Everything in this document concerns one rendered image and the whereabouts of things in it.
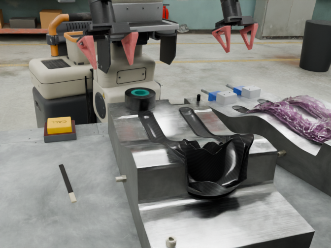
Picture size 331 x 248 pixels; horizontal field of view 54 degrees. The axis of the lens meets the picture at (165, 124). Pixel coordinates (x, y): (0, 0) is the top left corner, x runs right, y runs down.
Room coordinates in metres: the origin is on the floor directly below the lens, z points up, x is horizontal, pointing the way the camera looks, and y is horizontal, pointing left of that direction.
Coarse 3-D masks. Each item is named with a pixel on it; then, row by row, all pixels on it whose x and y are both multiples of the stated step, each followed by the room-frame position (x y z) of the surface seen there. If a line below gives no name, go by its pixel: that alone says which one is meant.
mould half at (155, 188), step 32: (128, 128) 0.66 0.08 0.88; (224, 128) 0.69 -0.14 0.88; (128, 160) 0.51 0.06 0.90; (160, 160) 0.46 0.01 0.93; (256, 160) 0.50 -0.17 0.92; (128, 192) 0.51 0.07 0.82; (160, 192) 0.44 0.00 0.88; (256, 192) 0.48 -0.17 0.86; (160, 224) 0.39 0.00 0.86; (192, 224) 0.39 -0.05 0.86; (224, 224) 0.39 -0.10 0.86; (256, 224) 0.40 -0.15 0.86; (288, 224) 0.40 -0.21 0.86
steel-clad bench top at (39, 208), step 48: (0, 144) 0.70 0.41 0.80; (48, 144) 0.71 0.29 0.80; (96, 144) 0.72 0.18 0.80; (0, 192) 0.52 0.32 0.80; (48, 192) 0.52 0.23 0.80; (96, 192) 0.53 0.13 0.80; (288, 192) 0.57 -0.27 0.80; (0, 240) 0.39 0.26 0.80; (48, 240) 0.40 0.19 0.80; (96, 240) 0.41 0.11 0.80
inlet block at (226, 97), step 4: (204, 92) 1.00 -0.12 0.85; (208, 92) 0.99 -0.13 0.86; (212, 92) 0.97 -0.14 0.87; (216, 92) 0.97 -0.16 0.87; (220, 92) 0.94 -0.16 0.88; (224, 92) 0.94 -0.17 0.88; (228, 92) 0.94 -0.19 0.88; (232, 92) 0.94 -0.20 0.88; (208, 96) 0.96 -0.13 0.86; (212, 96) 0.95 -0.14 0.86; (216, 96) 0.93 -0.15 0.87; (220, 96) 0.92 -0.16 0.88; (224, 96) 0.90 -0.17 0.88; (228, 96) 0.91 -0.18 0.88; (232, 96) 0.92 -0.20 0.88; (208, 100) 0.96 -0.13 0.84; (212, 100) 0.95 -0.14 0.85; (216, 100) 0.93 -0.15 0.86; (220, 100) 0.91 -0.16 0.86; (224, 100) 0.90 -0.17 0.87; (228, 100) 0.91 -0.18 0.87; (232, 100) 0.92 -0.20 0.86; (224, 104) 0.90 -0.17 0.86
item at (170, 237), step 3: (168, 237) 0.35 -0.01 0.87; (171, 237) 0.35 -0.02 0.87; (174, 237) 0.35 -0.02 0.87; (165, 240) 0.35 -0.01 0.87; (168, 240) 0.35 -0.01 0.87; (171, 240) 0.35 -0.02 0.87; (174, 240) 0.35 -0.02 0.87; (165, 243) 0.35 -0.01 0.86; (168, 243) 0.34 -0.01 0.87; (171, 243) 0.34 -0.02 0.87; (174, 243) 0.34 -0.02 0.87; (168, 246) 0.34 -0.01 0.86; (171, 246) 0.34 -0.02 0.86; (174, 246) 0.34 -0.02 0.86
